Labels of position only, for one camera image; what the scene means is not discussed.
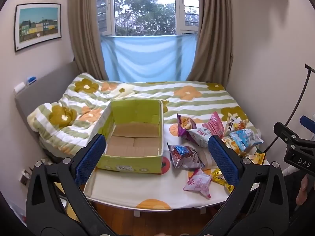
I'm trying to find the grey padded headboard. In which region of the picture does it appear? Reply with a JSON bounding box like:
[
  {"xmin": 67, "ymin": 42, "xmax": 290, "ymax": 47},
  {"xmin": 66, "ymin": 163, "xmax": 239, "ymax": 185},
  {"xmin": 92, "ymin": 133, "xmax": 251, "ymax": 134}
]
[{"xmin": 15, "ymin": 60, "xmax": 79, "ymax": 158}]

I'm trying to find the brown curtain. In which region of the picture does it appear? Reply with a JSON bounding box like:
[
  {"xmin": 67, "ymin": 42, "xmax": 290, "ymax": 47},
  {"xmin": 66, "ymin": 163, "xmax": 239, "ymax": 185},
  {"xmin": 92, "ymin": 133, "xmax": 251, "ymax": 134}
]
[
  {"xmin": 68, "ymin": 0, "xmax": 107, "ymax": 80},
  {"xmin": 186, "ymin": 0, "xmax": 233, "ymax": 89}
]

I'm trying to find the pink striped packet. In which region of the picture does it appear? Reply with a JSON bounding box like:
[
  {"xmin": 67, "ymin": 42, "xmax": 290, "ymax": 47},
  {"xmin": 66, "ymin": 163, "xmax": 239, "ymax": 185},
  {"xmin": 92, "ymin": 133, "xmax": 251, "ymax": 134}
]
[{"xmin": 202, "ymin": 111, "xmax": 225, "ymax": 137}]

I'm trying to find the framed picture of houses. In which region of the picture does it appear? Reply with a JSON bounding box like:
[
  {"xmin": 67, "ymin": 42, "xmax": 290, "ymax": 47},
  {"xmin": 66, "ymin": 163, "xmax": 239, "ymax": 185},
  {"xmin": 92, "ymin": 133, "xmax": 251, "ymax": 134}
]
[{"xmin": 14, "ymin": 3, "xmax": 61, "ymax": 53}]

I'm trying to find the small pink packet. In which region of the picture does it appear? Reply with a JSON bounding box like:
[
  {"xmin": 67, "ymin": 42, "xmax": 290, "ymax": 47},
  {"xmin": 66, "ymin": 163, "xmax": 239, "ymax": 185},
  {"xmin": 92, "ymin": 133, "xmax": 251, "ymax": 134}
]
[{"xmin": 183, "ymin": 168, "xmax": 212, "ymax": 198}]

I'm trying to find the gold and red packet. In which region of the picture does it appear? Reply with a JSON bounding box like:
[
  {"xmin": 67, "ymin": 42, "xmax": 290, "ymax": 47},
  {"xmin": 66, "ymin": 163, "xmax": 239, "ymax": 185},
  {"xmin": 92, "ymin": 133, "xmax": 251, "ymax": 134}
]
[{"xmin": 210, "ymin": 168, "xmax": 234, "ymax": 193}]

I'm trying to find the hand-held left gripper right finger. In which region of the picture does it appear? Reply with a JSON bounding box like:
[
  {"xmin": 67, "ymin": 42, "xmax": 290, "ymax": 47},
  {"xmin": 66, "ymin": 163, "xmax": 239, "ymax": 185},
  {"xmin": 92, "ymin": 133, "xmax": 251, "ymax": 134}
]
[{"xmin": 202, "ymin": 135, "xmax": 289, "ymax": 236}]

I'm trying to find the light blue cloth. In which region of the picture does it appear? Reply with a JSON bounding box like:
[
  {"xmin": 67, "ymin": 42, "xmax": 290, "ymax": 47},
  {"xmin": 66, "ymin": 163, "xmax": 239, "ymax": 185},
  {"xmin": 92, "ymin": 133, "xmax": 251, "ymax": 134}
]
[{"xmin": 100, "ymin": 35, "xmax": 198, "ymax": 82}]

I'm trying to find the green cardboard box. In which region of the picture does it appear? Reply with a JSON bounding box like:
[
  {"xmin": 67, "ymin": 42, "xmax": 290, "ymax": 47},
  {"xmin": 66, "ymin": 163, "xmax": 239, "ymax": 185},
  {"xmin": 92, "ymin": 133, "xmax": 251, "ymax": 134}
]
[{"xmin": 95, "ymin": 100, "xmax": 164, "ymax": 175}]

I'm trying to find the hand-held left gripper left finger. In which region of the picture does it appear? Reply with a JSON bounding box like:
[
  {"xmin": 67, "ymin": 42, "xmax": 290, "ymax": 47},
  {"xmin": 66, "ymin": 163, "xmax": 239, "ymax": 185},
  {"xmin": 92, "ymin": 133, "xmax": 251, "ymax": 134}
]
[{"xmin": 26, "ymin": 133, "xmax": 116, "ymax": 236}]

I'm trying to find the silver chocolate cake packet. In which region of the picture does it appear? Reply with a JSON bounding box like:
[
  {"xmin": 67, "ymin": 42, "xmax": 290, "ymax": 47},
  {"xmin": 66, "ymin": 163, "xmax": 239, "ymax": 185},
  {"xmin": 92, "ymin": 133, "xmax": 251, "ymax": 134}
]
[{"xmin": 167, "ymin": 143, "xmax": 205, "ymax": 170}]

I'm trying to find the small orange packet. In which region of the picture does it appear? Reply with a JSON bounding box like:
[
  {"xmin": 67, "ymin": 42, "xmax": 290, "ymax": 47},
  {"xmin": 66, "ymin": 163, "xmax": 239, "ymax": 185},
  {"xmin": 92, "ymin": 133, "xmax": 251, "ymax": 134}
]
[{"xmin": 234, "ymin": 119, "xmax": 249, "ymax": 131}]

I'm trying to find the purple bread packet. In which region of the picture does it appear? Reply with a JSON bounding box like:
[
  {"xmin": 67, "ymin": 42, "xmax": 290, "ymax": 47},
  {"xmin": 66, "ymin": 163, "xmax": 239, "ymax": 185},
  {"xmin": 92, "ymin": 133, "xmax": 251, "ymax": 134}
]
[{"xmin": 177, "ymin": 114, "xmax": 197, "ymax": 137}]

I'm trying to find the person's right hand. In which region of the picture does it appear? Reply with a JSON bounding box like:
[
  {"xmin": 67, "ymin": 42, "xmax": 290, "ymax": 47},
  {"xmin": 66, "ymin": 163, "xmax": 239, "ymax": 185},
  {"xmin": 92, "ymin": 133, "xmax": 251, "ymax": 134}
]
[{"xmin": 296, "ymin": 174, "xmax": 310, "ymax": 206}]

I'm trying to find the floral striped quilt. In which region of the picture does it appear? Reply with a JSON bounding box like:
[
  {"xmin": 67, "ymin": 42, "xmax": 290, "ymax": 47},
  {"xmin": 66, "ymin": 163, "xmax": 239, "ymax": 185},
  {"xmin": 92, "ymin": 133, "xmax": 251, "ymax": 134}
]
[{"xmin": 27, "ymin": 72, "xmax": 249, "ymax": 156}]

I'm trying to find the pale yellow packet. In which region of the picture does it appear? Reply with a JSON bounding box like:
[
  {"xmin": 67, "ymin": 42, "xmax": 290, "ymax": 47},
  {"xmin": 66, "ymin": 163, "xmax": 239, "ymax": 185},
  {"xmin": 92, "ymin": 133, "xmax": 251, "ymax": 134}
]
[{"xmin": 221, "ymin": 137, "xmax": 243, "ymax": 155}]

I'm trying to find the black curved cable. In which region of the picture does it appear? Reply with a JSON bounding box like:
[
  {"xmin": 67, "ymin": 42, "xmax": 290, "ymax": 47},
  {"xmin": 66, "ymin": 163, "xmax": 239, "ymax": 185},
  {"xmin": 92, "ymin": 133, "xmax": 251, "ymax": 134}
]
[{"xmin": 263, "ymin": 63, "xmax": 315, "ymax": 154}]

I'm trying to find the yellow and white packet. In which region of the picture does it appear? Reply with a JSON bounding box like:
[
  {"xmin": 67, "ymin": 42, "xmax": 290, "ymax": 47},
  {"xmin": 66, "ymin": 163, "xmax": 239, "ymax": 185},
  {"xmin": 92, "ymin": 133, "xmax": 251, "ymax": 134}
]
[{"xmin": 226, "ymin": 112, "xmax": 238, "ymax": 131}]

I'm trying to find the white snack packet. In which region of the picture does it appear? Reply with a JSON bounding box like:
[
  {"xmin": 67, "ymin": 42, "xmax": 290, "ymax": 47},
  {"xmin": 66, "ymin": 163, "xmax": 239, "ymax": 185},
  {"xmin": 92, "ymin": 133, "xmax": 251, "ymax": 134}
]
[{"xmin": 187, "ymin": 127, "xmax": 214, "ymax": 148}]

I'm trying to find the blue and white packet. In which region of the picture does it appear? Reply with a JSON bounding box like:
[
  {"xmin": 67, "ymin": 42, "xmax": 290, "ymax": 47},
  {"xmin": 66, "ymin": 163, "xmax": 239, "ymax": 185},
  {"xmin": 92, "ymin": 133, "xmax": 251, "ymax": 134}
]
[{"xmin": 229, "ymin": 128, "xmax": 264, "ymax": 151}]

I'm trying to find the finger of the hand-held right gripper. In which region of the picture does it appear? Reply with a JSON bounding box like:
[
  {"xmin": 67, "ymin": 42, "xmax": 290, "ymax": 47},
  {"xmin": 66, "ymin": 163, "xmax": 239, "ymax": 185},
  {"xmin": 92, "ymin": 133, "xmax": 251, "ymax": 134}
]
[
  {"xmin": 300, "ymin": 115, "xmax": 315, "ymax": 130},
  {"xmin": 273, "ymin": 121, "xmax": 300, "ymax": 149}
]

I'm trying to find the white framed window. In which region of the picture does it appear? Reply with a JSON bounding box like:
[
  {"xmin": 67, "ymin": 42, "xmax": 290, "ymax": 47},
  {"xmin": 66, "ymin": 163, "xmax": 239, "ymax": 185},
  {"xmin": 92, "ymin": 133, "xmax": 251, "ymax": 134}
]
[{"xmin": 96, "ymin": 0, "xmax": 201, "ymax": 36}]

